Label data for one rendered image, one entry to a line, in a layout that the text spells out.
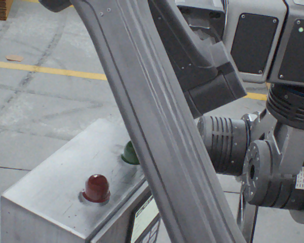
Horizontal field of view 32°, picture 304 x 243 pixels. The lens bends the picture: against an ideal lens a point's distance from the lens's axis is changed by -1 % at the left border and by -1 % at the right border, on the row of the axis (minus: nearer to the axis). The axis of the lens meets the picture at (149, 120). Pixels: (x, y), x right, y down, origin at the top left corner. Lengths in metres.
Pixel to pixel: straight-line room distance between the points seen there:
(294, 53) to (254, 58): 0.07
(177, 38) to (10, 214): 0.31
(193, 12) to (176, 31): 0.22
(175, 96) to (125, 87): 0.04
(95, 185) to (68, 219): 0.04
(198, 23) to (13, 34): 3.54
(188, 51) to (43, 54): 3.38
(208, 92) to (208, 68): 0.05
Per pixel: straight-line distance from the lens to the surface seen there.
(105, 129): 0.58
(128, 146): 0.53
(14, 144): 3.07
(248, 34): 0.93
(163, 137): 0.40
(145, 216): 0.55
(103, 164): 0.53
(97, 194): 0.48
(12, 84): 3.63
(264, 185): 1.11
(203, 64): 0.72
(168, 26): 0.65
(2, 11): 4.55
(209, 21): 0.88
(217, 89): 0.77
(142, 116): 0.41
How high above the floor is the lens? 1.80
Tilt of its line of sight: 32 degrees down
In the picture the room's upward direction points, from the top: 10 degrees clockwise
